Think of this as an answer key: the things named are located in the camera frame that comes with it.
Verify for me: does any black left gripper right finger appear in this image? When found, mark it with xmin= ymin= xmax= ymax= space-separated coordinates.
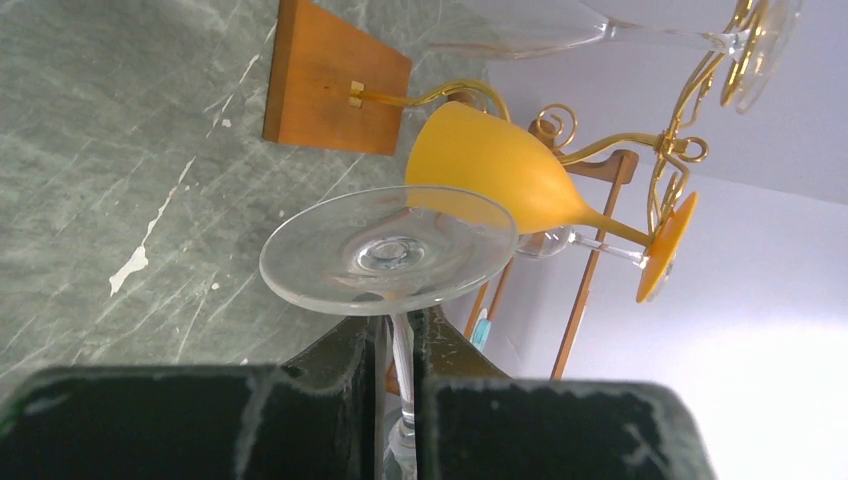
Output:
xmin=413 ymin=307 xmax=715 ymax=479

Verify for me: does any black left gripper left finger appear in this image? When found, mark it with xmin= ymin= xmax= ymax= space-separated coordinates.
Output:
xmin=1 ymin=317 xmax=386 ymax=479

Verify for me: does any clear wine glass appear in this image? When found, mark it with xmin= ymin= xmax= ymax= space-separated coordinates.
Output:
xmin=259 ymin=185 xmax=519 ymax=479
xmin=516 ymin=226 xmax=676 ymax=303
xmin=426 ymin=1 xmax=802 ymax=114

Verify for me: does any yellow plastic wine glass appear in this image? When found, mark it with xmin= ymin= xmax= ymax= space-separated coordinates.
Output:
xmin=405 ymin=101 xmax=698 ymax=303

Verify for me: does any blue packaged item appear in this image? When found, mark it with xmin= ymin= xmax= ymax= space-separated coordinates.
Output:
xmin=470 ymin=308 xmax=492 ymax=352

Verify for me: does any wooden tiered display shelf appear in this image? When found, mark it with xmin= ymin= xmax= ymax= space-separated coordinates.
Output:
xmin=384 ymin=119 xmax=641 ymax=397

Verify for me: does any gold wire wine glass rack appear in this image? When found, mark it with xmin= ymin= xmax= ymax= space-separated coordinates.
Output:
xmin=262 ymin=1 xmax=732 ymax=234

